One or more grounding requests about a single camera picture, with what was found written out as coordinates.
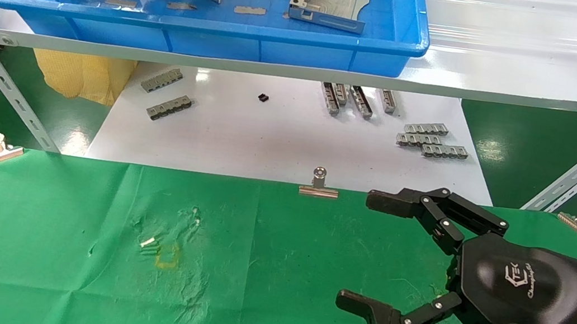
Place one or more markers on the brown tape strip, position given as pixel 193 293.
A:
pixel 249 10
pixel 182 6
pixel 121 2

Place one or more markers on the grey metal connector strip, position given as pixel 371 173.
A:
pixel 388 101
pixel 162 80
pixel 426 129
pixel 341 93
pixel 417 140
pixel 445 152
pixel 330 100
pixel 361 103
pixel 169 108

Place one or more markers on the blue plastic tray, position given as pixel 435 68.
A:
pixel 215 41

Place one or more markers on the silver binder clip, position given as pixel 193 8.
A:
pixel 318 191
pixel 0 147

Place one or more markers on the yellow mesh bag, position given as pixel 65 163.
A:
pixel 80 76

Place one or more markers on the green table cloth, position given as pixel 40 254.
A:
pixel 276 250

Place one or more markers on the white metal shelf board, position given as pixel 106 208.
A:
pixel 503 79

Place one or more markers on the small black plastic piece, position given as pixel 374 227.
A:
pixel 263 98

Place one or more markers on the white floor board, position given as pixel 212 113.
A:
pixel 269 137

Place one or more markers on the clear corrugated plastic sheet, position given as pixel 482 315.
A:
pixel 511 24

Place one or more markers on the small white scrap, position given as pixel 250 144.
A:
pixel 147 243

